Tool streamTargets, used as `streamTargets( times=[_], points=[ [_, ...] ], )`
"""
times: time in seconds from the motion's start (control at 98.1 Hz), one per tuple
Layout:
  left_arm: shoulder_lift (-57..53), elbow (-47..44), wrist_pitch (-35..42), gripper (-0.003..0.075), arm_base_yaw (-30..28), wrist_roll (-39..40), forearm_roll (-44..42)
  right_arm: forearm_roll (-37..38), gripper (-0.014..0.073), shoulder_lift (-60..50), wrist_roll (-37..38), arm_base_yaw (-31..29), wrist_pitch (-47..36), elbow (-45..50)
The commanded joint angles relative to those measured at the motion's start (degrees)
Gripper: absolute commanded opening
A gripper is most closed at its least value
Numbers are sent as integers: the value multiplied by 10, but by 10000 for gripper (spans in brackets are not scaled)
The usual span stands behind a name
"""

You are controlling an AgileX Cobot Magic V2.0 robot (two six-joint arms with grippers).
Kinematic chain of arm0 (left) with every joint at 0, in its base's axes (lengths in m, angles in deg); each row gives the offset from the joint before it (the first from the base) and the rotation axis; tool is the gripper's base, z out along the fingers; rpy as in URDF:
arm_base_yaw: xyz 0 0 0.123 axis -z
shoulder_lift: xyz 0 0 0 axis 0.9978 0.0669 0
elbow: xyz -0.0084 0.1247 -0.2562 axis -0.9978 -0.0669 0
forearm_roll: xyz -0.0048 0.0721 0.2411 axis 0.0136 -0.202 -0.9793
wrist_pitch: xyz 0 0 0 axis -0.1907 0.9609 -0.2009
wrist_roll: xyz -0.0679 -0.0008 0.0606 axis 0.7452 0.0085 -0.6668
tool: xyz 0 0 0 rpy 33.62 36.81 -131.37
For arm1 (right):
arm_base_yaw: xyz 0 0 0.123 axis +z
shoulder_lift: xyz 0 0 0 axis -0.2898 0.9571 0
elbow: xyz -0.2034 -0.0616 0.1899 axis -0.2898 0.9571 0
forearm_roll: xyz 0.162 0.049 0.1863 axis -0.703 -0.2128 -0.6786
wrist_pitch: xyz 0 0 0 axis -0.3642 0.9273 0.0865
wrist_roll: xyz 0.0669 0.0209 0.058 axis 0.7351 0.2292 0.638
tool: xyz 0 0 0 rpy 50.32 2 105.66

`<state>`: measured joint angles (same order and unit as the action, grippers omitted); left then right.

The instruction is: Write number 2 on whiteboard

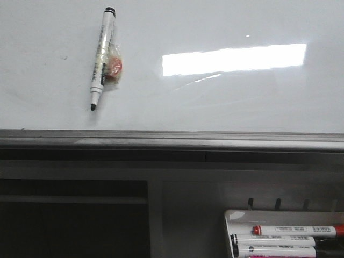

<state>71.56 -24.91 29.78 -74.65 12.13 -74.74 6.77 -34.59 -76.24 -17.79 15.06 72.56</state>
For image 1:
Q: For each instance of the red capped white marker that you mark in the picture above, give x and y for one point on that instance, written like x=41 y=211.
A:
x=314 y=231

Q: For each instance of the pink marker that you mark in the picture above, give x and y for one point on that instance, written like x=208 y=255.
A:
x=275 y=257

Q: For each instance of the white glossy whiteboard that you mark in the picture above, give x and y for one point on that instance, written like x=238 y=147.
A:
x=253 y=66

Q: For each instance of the white plastic marker tray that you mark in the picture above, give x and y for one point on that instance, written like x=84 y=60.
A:
x=241 y=222

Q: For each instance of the red magnet taped to marker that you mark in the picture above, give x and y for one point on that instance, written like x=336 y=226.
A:
x=114 y=69

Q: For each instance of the upper black capped white marker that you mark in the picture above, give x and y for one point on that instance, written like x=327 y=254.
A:
x=284 y=240

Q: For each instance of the grey aluminium whiteboard tray rail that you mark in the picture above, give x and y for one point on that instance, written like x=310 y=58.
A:
x=185 y=146

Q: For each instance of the black capped white marker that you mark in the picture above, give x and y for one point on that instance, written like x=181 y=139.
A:
x=283 y=250
x=284 y=240

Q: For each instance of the lower black capped white marker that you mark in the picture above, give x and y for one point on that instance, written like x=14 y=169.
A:
x=283 y=250

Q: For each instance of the dark open shelf cabinet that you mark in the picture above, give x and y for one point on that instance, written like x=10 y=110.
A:
x=74 y=218

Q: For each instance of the white black-tip whiteboard marker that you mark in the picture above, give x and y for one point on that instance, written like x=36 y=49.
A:
x=102 y=60

